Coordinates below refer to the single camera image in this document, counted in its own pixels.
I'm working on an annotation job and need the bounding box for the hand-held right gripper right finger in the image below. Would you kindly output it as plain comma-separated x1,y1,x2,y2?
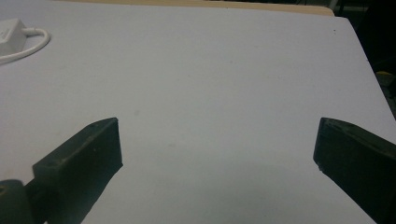
312,117,396,224

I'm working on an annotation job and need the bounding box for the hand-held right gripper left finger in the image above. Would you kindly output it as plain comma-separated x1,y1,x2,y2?
24,117,124,224

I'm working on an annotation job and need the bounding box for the white power adapter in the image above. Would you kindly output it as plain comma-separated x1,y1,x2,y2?
0,18,27,57

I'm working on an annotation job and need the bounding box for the yellow-tipped dark object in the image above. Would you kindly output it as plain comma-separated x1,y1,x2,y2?
375,70,396,89

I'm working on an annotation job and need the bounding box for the white cable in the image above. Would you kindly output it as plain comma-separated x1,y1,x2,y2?
0,27,51,66

